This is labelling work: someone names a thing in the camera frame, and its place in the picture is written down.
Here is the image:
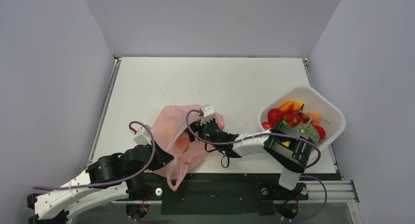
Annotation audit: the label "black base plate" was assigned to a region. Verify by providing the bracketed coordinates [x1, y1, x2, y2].
[129, 171, 341, 217]

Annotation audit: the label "yellow fake fruit in bag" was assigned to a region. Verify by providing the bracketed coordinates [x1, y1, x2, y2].
[164, 122, 176, 134]

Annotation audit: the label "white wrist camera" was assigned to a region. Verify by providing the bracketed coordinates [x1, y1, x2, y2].
[200, 104, 215, 125]
[131, 126, 152, 146]

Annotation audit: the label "red fake tomato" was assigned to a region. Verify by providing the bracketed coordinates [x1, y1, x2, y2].
[267, 108, 285, 126]

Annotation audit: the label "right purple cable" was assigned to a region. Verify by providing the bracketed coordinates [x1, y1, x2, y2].
[185, 109, 322, 169]

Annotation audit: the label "red fake fruit right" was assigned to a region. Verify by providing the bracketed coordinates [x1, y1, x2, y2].
[313, 125, 326, 140]

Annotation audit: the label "pink plastic bag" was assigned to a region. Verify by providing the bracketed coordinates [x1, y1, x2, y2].
[151, 104, 208, 191]

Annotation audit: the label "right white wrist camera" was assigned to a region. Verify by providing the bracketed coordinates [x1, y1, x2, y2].
[200, 104, 215, 125]

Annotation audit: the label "yellow fake bell pepper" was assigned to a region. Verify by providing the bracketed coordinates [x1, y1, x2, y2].
[292, 102, 304, 111]

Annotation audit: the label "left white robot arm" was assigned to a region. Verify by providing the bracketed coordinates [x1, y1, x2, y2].
[27, 145, 174, 224]

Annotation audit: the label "white plastic basket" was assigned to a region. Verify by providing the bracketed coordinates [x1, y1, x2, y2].
[257, 85, 346, 152]

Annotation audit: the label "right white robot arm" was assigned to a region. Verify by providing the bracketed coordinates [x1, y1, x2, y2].
[186, 120, 321, 198]

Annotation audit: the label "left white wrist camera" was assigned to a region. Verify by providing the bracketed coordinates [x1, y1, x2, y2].
[131, 126, 152, 146]

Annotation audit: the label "orange fake mango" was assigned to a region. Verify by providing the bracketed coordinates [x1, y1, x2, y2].
[278, 101, 295, 114]

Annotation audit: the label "orange fake fruit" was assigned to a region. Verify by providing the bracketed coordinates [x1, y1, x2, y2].
[307, 111, 322, 126]

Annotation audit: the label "red fake cherry bunch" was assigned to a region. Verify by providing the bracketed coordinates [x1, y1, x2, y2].
[283, 105, 310, 128]

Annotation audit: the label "green fake melon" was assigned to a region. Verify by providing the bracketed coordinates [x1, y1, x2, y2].
[293, 123, 320, 144]

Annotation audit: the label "fake fruit with green leaf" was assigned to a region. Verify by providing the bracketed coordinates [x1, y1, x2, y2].
[176, 136, 190, 154]

